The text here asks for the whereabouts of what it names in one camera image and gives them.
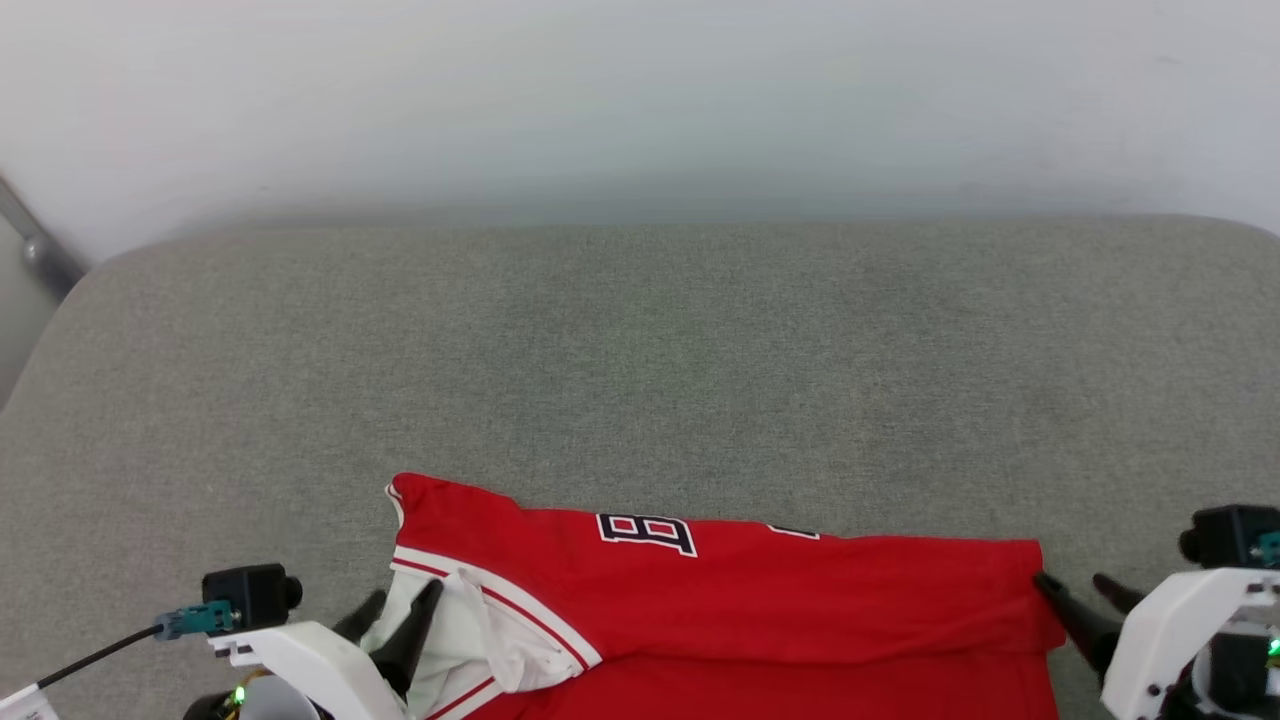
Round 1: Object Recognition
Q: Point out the grey fabric sofa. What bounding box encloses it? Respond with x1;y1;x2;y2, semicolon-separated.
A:
0;215;1280;720

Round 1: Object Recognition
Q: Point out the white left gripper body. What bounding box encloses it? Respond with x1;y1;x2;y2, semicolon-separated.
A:
208;620;412;720

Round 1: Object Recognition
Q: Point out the black cable with teal plug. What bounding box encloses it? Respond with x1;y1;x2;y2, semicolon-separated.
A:
0;602;237;720

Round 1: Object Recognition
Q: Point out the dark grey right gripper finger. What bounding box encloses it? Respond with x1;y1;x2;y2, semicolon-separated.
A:
1091;572;1147;614
1032;571;1123;683

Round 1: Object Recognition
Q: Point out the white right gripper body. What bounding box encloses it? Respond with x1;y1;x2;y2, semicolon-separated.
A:
1099;567;1280;720

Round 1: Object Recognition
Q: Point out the grey metal bar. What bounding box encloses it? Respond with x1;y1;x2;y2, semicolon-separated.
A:
0;175;89;303

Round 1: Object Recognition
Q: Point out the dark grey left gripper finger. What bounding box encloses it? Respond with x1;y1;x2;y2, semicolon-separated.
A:
334;588;388;644
371;579;445;700

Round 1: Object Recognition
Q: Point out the red and white baseball jersey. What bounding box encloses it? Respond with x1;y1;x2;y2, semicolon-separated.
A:
360;472;1067;720

